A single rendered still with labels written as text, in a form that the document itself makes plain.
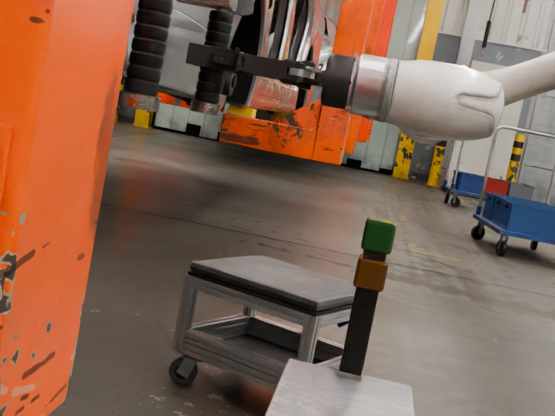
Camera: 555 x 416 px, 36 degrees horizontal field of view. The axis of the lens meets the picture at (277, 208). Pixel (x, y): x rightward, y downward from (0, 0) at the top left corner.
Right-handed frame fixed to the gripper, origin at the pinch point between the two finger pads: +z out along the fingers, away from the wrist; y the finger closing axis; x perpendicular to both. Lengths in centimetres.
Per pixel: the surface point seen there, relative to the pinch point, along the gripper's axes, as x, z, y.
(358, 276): -24.5, -26.6, -14.2
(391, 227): -17.4, -29.4, -14.2
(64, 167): -12, -6, -70
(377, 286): -25.3, -29.2, -14.2
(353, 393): -38, -29, -20
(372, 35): 59, -3, 537
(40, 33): -3, -6, -76
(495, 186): -51, -165, 898
